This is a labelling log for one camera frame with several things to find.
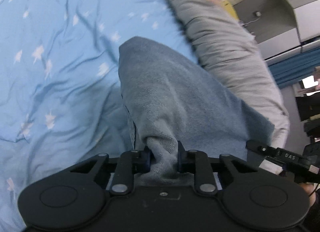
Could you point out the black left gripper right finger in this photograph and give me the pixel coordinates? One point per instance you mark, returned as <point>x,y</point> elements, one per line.
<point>182,157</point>

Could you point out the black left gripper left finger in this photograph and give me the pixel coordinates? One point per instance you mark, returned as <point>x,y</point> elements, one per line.
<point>141,161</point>

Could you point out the blue denim jeans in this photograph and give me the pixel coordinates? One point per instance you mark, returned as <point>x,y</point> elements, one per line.
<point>171,100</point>

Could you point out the blue curtain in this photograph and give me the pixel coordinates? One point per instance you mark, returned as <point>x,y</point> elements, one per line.
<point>294,69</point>

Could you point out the light blue star bedsheet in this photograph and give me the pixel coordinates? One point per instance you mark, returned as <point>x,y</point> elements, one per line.
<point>60,89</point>

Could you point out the grey wardrobe cabinet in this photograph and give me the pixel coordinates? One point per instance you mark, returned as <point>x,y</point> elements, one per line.
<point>282,28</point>

